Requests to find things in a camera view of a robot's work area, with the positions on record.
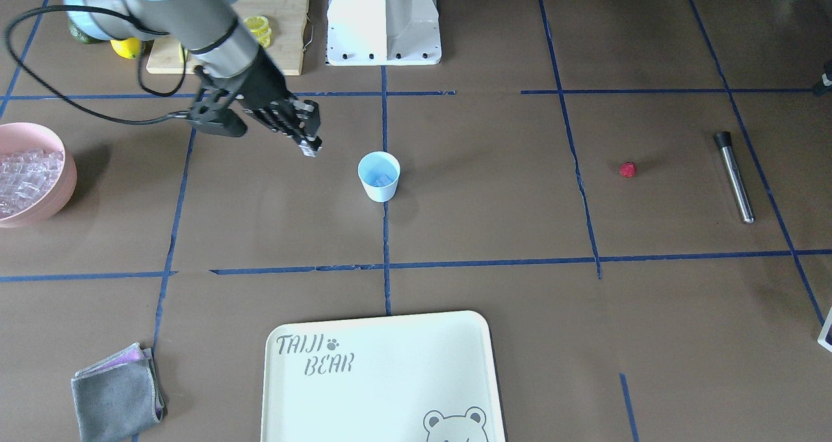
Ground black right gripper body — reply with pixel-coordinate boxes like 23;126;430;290
195;46;297;136

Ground light blue plastic cup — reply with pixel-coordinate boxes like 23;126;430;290
357;151;401;203

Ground steel muddler with black tip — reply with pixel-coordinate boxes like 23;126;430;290
713;131;755;225

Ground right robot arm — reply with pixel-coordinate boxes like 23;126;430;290
3;0;323;157

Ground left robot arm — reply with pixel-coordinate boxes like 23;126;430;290
812;60;832;96

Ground pile of clear ice cubes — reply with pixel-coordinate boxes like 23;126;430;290
1;147;65;219

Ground lemon slices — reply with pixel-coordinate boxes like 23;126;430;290
243;15;272;49

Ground wooden cutting board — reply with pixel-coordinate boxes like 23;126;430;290
145;0;309;77

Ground whole yellow lemon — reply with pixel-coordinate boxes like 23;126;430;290
109;37;145;60

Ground green lime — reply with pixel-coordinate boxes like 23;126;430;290
68;21;102;45

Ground pink bowl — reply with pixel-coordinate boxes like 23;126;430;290
1;122;77;228

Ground cream bear serving tray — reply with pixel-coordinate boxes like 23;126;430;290
259;311;507;441

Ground folded grey purple cloth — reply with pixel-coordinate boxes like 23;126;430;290
71;343;166;441

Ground red strawberry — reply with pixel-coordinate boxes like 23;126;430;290
619;161;637;178

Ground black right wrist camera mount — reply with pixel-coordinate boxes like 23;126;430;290
185;86;248;138

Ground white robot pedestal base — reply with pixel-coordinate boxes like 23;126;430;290
325;0;443;67

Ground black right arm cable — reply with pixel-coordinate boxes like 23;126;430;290
3;5;196;125

